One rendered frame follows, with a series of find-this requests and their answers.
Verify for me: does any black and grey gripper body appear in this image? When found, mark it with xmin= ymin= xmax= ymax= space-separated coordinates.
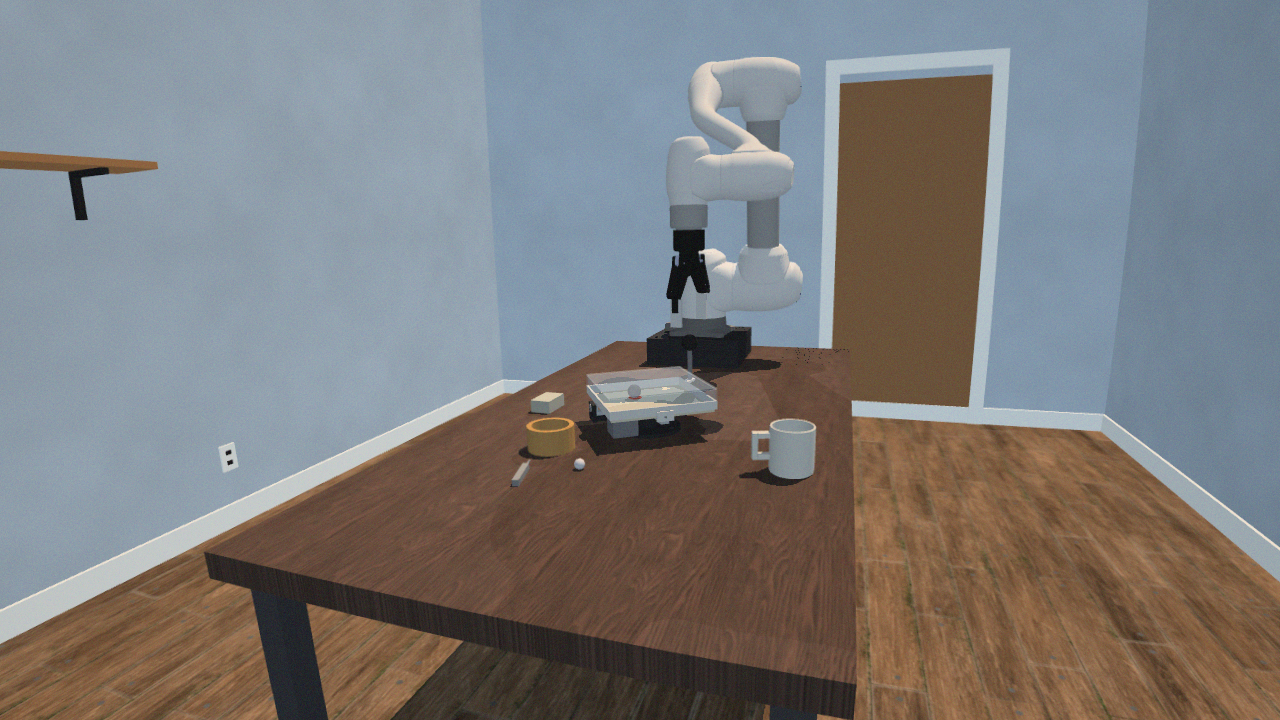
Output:
xmin=673 ymin=229 xmax=705 ymax=272

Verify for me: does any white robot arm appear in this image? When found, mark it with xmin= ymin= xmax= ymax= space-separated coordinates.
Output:
xmin=666 ymin=56 xmax=803 ymax=338

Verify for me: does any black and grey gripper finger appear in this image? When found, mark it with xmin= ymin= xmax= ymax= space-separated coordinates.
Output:
xmin=666 ymin=256 xmax=695 ymax=328
xmin=691 ymin=254 xmax=710 ymax=319

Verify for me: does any pale grey mug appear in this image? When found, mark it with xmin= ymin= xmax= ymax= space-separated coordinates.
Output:
xmin=751 ymin=419 xmax=817 ymax=479

